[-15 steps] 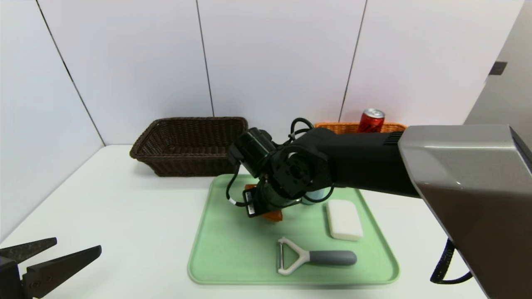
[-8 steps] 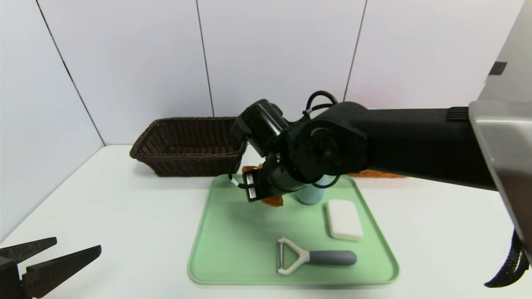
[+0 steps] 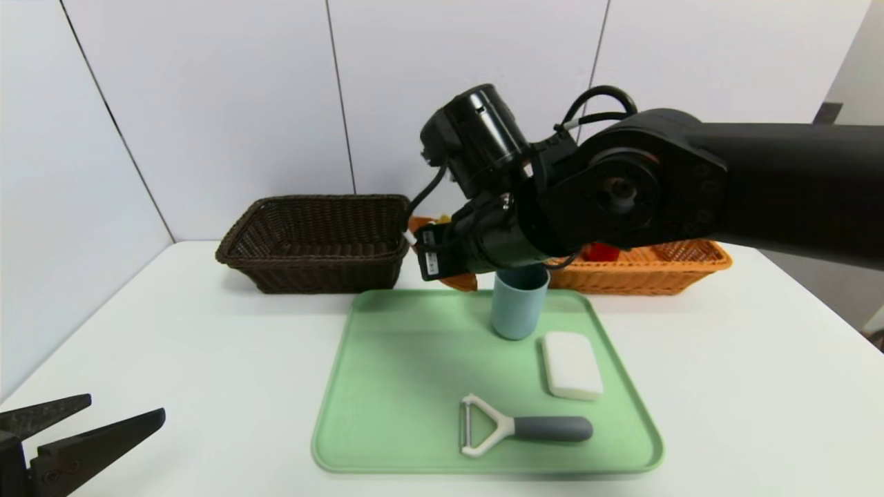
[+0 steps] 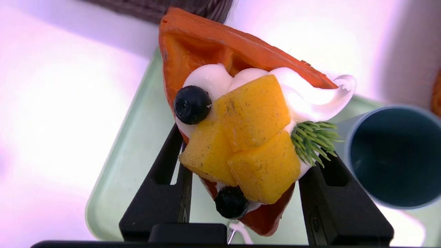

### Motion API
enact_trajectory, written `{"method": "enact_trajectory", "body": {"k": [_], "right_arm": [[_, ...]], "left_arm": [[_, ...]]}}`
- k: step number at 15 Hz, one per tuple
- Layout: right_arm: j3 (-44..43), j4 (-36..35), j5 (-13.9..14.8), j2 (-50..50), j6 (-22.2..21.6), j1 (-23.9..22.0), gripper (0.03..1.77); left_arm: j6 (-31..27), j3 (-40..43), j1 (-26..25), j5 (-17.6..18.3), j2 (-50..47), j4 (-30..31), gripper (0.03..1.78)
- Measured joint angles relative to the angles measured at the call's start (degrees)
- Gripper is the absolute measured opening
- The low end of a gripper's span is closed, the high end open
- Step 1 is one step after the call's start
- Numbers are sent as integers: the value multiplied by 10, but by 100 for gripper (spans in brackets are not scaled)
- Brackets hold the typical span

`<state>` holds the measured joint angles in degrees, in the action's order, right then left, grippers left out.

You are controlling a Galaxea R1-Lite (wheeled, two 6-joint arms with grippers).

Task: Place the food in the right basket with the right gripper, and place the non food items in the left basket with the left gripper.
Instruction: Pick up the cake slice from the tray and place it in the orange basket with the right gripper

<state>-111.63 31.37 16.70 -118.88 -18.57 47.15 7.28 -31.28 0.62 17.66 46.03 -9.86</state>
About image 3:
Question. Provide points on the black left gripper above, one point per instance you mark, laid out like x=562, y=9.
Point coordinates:
x=15, y=461

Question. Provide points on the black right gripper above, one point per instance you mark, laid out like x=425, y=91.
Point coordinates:
x=432, y=254

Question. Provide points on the toy waffle slice with fruit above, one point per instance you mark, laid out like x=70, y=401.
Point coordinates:
x=463, y=281

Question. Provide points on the blue-grey plastic cup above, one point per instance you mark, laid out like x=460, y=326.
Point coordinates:
x=518, y=310

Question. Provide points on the red soda can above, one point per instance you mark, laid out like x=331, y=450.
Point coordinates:
x=602, y=252

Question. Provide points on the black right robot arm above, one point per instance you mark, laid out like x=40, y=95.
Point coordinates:
x=725, y=186

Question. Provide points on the dark brown wicker basket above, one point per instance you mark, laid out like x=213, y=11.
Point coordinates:
x=314, y=273

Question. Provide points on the orange wicker basket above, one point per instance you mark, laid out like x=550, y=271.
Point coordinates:
x=656, y=273

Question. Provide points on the light green plastic tray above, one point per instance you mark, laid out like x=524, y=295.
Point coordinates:
x=394, y=421

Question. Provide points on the white soap bar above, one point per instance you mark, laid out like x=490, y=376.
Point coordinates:
x=572, y=366

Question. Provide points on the dark wall bracket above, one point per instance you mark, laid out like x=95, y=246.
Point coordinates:
x=829, y=112

